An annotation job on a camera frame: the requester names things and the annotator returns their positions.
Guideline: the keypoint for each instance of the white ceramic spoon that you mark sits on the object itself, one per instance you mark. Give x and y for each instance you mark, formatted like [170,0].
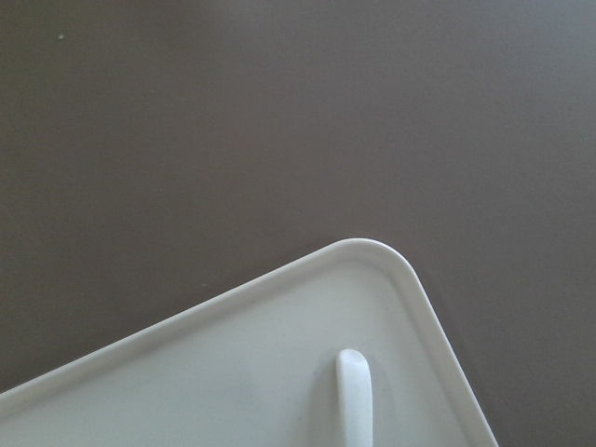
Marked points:
[355,398]

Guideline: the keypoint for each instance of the cream rabbit tray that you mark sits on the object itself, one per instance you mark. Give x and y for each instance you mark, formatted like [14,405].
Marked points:
[255,366]

